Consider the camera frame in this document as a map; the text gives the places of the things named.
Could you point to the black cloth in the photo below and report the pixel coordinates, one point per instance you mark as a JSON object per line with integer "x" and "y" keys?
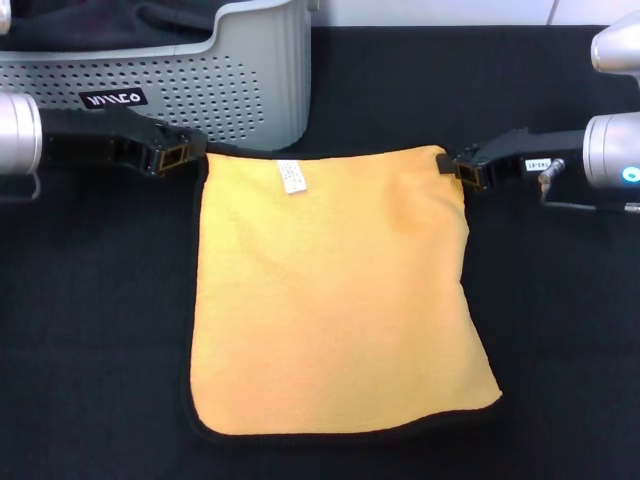
{"x": 100, "y": 30}

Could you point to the yellow grey towel black edge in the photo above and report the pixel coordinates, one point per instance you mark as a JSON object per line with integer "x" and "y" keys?
{"x": 340, "y": 300}

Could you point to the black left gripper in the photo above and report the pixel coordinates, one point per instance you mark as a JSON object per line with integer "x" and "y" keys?
{"x": 90, "y": 137}

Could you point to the grey perforated plastic storage box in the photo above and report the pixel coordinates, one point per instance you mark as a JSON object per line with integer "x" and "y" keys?
{"x": 240, "y": 75}

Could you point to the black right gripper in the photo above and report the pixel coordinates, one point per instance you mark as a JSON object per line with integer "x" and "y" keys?
{"x": 545, "y": 147}

